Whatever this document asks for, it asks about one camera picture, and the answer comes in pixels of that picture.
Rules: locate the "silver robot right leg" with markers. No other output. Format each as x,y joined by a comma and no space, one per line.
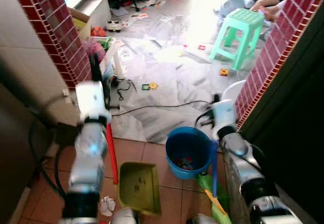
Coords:
202,219

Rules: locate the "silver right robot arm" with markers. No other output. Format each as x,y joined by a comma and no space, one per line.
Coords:
243,163

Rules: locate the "silver robot left leg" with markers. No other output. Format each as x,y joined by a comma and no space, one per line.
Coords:
125,217

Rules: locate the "white toy car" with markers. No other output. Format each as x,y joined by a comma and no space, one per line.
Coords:
114,26

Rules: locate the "white plastic bottle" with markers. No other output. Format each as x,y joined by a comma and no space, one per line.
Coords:
120,64

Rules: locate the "brown cardboard box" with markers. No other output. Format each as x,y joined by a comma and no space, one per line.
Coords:
82,25

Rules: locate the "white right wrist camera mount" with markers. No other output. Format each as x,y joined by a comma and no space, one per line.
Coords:
224,116

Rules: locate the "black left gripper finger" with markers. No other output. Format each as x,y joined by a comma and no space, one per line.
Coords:
95,68

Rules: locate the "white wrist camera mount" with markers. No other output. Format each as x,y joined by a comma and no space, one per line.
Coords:
224,116
92,100

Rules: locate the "blue plastic bucket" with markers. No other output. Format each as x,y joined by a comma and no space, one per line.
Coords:
188,150

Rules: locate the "green plastic stool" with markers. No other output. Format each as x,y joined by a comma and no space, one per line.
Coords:
244,24

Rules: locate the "crumpled white paper ball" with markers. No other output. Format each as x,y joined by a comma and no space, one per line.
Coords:
107,206

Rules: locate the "green and yellow flat toy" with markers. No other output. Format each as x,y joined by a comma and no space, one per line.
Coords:
150,86

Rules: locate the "small orange yellow toy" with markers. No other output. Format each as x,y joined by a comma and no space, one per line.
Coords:
224,72

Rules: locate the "silver robot leg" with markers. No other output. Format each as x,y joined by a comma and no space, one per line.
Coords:
202,219
125,217

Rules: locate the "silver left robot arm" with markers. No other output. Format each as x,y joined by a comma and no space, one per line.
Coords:
88,153

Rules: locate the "white plastic bin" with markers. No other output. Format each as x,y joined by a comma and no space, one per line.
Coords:
233,89

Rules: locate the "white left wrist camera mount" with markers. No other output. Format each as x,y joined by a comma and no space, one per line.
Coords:
92,100

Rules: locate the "white low cabinet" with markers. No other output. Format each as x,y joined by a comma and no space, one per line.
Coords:
93,6

